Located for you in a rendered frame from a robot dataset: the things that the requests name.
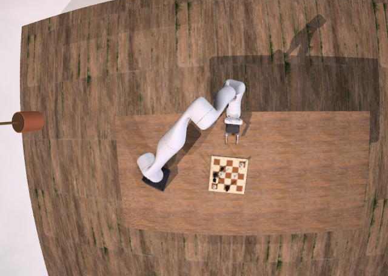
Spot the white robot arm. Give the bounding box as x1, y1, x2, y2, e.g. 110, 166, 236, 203
137, 79, 246, 183

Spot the chessboard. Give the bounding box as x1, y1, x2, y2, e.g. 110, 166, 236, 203
209, 156, 249, 194

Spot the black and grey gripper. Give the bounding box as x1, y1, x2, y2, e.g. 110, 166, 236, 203
224, 108, 243, 143

